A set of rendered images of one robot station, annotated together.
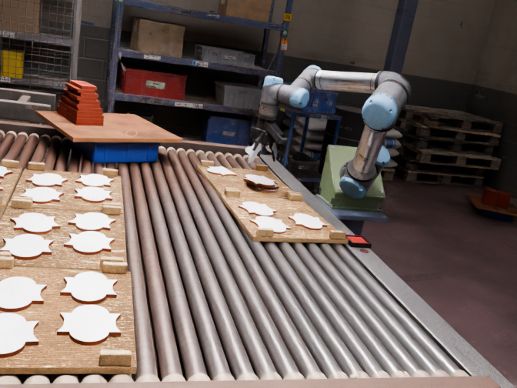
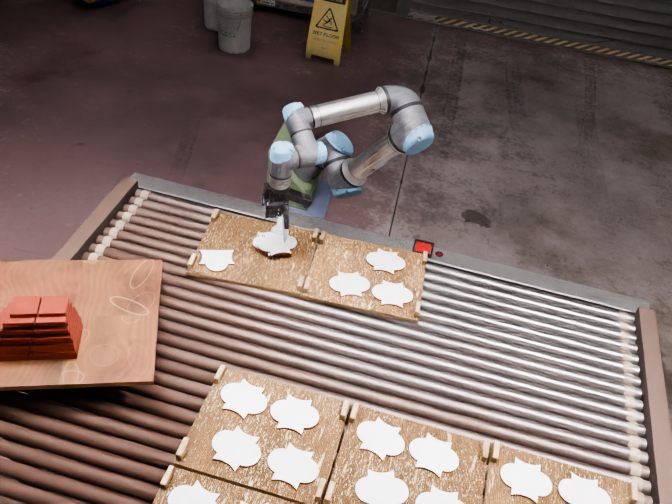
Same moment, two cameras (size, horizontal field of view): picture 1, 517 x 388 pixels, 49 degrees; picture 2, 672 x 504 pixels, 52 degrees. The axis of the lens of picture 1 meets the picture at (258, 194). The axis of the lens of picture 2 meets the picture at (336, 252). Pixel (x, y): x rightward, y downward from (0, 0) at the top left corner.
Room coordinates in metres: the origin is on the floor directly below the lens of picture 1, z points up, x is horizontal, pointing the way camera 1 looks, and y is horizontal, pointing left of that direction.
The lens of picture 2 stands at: (1.27, 1.60, 2.64)
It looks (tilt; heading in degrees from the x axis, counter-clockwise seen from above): 41 degrees down; 297
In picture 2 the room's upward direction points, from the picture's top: 8 degrees clockwise
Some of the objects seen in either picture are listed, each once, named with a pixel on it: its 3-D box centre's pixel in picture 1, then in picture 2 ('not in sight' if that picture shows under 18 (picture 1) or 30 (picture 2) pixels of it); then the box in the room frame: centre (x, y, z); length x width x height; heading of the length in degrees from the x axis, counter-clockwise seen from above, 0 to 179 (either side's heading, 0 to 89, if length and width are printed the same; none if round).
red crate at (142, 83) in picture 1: (152, 81); not in sight; (6.26, 1.35, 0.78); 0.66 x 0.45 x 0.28; 111
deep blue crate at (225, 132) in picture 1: (225, 130); not in sight; (6.59, 0.51, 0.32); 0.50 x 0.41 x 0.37; 107
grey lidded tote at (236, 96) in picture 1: (238, 95); not in sight; (6.57, 0.43, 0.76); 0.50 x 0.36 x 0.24; 117
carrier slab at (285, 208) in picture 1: (281, 218); (367, 275); (1.97, -0.10, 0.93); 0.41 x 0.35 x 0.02; 21
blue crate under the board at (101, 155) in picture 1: (113, 142); not in sight; (2.49, 0.68, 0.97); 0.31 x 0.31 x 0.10; 40
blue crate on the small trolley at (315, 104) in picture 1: (308, 98); not in sight; (5.68, -0.32, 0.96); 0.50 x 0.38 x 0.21; 36
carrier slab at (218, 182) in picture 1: (247, 183); (255, 252); (2.36, 0.06, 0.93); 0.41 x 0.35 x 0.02; 22
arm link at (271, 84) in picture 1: (272, 91); (282, 159); (2.30, 0.02, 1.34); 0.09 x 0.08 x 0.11; 60
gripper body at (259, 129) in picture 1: (263, 128); (276, 198); (2.31, 0.02, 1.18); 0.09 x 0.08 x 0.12; 48
